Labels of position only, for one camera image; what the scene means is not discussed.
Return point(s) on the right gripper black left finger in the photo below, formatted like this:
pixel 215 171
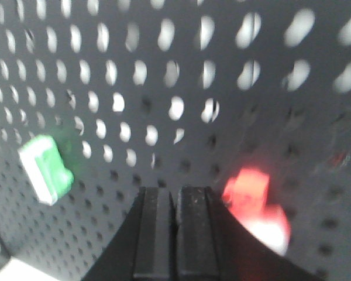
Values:
pixel 155 254

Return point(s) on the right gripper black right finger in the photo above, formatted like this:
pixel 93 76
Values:
pixel 196 254

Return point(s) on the red toggle switch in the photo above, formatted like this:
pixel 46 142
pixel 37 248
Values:
pixel 245 195

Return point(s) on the white standing desk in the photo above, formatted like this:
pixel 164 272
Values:
pixel 14 269

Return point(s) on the black perforated pegboard panel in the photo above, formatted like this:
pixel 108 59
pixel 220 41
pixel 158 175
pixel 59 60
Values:
pixel 170 94

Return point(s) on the green toggle switch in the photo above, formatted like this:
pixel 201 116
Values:
pixel 45 168

